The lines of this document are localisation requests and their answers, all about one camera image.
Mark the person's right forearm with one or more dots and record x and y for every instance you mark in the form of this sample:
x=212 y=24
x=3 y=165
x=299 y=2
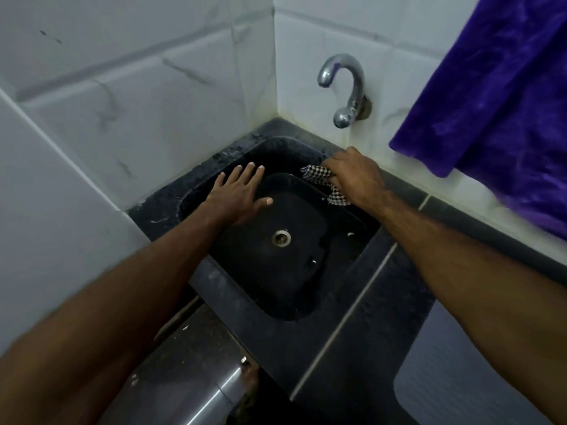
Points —
x=478 y=278

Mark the black stone sink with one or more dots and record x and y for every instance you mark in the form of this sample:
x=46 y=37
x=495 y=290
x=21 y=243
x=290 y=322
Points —
x=288 y=269

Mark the person's left forearm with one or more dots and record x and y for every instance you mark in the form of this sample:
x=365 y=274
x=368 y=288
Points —
x=102 y=314

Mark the grey ribbed silicone mat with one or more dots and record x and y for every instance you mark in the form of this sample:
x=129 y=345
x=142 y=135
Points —
x=452 y=376

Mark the metal sink drain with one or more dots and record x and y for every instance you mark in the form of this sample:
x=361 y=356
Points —
x=281 y=237

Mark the black white checkered cloth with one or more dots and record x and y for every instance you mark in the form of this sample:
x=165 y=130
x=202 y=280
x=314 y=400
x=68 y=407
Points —
x=321 y=174

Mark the person's right hand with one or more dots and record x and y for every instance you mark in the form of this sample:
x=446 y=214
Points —
x=356 y=179

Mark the person's left hand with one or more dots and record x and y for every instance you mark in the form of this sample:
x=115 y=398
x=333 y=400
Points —
x=237 y=199

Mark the chrome wall tap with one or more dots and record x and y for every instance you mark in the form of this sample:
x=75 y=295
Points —
x=350 y=92

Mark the purple cloth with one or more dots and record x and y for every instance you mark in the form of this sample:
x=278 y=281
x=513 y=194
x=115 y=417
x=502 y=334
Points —
x=500 y=106

